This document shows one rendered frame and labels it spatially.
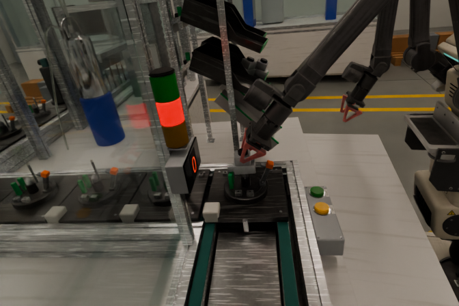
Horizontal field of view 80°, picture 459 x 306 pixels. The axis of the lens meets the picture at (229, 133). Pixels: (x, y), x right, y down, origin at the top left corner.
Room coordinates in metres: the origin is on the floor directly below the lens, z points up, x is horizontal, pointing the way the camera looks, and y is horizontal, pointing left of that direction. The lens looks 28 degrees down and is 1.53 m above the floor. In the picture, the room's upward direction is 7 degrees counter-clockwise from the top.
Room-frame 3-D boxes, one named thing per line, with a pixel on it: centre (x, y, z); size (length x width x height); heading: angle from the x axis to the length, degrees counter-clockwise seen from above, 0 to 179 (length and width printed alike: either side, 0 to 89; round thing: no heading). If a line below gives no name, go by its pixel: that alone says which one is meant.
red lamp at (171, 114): (0.51, 0.11, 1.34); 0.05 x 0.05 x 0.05
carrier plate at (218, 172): (0.68, -0.03, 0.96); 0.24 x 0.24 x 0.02; 82
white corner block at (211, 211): (0.60, 0.08, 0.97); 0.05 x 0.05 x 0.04; 82
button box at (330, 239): (0.57, -0.23, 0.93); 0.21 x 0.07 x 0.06; 172
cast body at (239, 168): (0.68, -0.02, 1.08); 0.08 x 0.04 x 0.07; 83
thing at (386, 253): (0.76, -0.23, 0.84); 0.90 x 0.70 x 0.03; 163
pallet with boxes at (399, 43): (4.96, -3.80, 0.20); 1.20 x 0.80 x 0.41; 73
